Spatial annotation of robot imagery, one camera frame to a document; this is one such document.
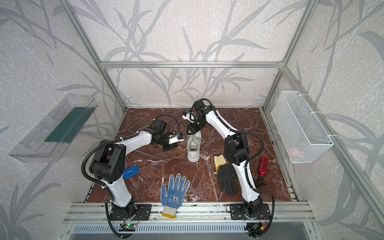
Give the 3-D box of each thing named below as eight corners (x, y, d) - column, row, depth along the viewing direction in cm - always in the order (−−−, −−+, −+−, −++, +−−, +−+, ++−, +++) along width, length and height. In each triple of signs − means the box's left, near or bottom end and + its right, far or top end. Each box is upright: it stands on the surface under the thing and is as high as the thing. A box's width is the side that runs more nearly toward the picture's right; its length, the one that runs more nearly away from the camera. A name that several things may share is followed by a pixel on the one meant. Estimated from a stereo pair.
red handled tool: (257, 182, 84) (259, 180, 81) (260, 159, 94) (262, 156, 91) (264, 185, 84) (266, 182, 81) (266, 161, 93) (268, 158, 90)
